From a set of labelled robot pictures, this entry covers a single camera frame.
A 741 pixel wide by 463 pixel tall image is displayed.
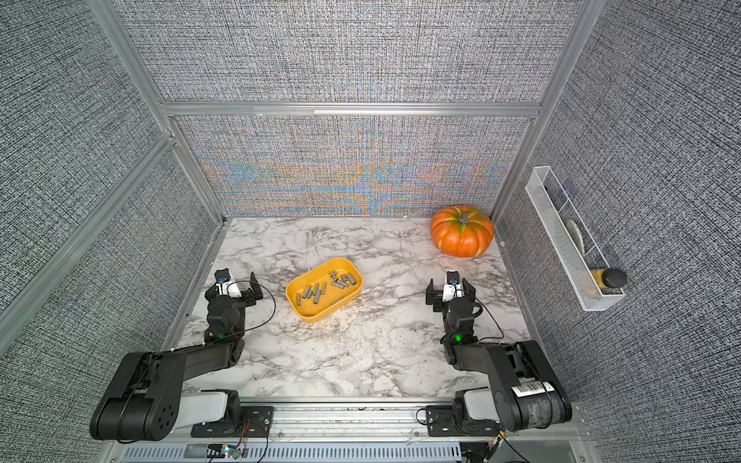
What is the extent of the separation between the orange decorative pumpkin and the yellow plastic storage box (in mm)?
335

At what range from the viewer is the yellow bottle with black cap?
24.4 inches

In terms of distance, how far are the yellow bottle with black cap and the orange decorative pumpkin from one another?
15.3 inches

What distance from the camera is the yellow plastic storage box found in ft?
3.10

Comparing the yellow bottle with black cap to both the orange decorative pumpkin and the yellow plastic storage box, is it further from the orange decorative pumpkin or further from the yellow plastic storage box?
the yellow plastic storage box

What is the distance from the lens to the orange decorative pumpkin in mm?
1012

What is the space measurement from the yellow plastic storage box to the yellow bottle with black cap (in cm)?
63
